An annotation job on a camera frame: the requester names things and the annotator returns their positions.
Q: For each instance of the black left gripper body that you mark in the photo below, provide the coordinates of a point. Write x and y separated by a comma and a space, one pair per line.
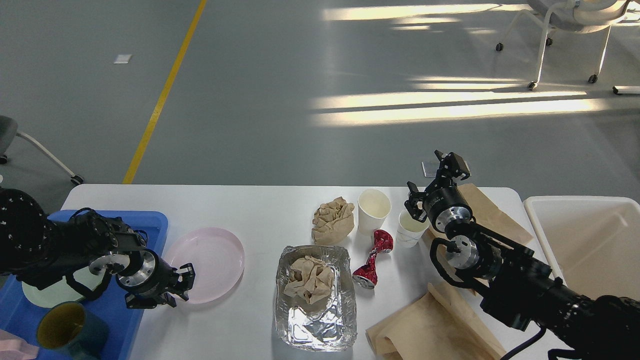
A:
147, 276

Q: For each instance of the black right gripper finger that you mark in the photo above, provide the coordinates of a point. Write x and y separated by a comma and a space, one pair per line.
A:
452, 168
414, 203

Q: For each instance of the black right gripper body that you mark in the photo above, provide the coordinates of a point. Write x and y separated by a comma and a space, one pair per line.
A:
446, 206

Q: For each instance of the pink plastic plate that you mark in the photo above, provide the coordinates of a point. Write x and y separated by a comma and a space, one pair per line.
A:
218, 259

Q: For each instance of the dark teal mug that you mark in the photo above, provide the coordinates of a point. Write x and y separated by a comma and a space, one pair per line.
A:
70, 329

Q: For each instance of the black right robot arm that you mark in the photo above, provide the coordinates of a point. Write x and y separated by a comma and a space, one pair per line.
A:
517, 288

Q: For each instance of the brown paper bag front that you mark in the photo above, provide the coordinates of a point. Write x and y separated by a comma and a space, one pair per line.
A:
439, 326

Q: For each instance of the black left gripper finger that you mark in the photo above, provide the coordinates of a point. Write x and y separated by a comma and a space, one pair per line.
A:
137, 302
181, 281

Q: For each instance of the brown paper bag rear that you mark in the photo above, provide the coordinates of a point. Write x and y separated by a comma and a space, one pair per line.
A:
501, 210

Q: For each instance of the white floor marker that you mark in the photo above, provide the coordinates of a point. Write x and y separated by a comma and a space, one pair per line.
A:
122, 59

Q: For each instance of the crumpled brown paper ball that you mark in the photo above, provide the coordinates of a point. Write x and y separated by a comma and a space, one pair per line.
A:
332, 222

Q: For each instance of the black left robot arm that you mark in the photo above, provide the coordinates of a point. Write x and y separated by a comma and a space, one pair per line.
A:
86, 251

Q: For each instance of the aluminium foil tray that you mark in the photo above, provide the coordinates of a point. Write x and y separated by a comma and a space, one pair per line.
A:
330, 325

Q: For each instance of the short white paper cup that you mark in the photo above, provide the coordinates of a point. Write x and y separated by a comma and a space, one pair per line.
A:
409, 230

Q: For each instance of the light green plate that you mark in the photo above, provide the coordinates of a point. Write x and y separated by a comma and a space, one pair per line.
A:
61, 292

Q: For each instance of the white bar on floor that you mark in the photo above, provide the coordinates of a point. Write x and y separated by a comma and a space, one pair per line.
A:
626, 90

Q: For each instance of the brown paper bag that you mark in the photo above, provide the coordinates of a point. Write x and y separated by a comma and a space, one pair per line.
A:
439, 326
501, 210

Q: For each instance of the crumpled brown paper in tray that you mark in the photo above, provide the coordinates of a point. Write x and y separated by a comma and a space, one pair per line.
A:
310, 279

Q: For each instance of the white plastic bin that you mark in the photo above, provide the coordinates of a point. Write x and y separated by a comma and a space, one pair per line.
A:
591, 242

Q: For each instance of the crushed red can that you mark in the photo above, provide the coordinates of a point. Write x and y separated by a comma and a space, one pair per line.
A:
366, 275

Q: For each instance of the floor socket plate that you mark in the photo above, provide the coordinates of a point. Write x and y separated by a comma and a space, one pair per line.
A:
430, 169

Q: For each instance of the pink cloth corner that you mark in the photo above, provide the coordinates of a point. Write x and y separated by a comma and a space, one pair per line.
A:
13, 347

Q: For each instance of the tall white paper cup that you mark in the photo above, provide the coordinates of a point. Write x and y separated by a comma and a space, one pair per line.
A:
374, 206

